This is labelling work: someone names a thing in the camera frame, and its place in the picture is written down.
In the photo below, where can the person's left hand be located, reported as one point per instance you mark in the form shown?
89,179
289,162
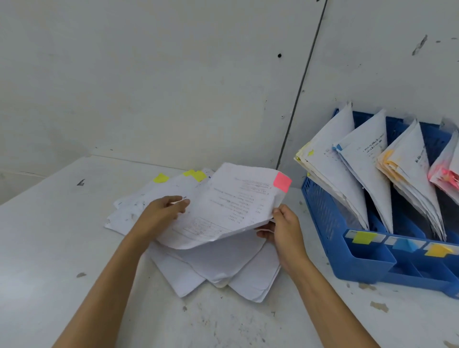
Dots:
154,218

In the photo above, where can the person's right hand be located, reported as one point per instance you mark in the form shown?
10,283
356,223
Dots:
288,240

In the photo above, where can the person's right thumb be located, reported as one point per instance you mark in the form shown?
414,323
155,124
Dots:
280,214

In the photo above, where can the person's left thumb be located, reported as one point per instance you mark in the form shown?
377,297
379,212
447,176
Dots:
180,207

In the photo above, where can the white printed document page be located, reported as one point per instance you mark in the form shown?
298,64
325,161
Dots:
229,208

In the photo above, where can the person's right forearm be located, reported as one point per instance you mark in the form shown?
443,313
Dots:
322,304

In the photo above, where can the person's left forearm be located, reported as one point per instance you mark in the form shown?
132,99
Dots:
104,286

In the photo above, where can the pink sticky note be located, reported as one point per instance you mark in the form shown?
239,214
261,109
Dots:
282,181

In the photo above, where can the yellow sticky note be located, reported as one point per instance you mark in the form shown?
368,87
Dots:
199,176
188,172
161,178

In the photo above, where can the blue plastic file organizer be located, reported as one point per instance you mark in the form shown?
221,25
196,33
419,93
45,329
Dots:
333,243

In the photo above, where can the pile of white papers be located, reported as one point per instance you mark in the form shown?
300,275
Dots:
222,265

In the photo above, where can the paper stack with yellow tabs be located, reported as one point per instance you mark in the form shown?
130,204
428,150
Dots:
333,161

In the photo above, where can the yellow label sticker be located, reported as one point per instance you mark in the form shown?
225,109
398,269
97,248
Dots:
363,237

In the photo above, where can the paper stack with blue tabs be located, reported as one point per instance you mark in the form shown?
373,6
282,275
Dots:
369,161

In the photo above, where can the blue label sticker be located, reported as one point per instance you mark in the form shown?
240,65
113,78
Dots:
405,245

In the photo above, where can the paper stack with orange tabs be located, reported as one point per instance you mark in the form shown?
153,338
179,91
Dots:
412,168

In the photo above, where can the orange label sticker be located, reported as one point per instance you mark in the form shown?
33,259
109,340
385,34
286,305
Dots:
438,250

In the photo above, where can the paper stack with pink tabs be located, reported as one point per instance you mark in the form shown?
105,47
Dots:
446,165

